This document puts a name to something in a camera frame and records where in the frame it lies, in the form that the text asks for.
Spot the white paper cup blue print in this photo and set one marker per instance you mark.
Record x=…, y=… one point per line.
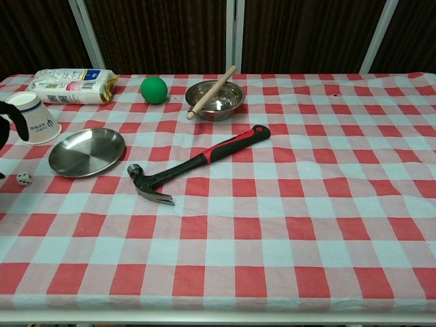
x=37, y=119

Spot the white die black dots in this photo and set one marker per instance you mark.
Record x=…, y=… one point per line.
x=24, y=178

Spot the white snack package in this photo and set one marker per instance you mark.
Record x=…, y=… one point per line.
x=75, y=86

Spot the red white checkered tablecloth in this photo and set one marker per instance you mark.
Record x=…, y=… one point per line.
x=272, y=204

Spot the steel plate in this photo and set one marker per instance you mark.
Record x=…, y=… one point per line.
x=85, y=153

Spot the wooden stick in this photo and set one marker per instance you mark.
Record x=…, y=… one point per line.
x=211, y=92

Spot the white upright frame post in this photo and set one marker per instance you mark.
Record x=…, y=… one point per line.
x=235, y=34

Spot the stainless steel bowl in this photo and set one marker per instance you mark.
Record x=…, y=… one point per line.
x=221, y=105

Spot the white slanted frame post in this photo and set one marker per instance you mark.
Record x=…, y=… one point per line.
x=86, y=34
x=378, y=34

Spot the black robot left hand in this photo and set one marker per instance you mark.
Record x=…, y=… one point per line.
x=21, y=124

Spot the green ball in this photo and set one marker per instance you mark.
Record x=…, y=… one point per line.
x=154, y=90

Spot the white table frame bar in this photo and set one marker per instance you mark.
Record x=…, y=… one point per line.
x=218, y=317

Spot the black red claw hammer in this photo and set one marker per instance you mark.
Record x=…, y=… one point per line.
x=190, y=161

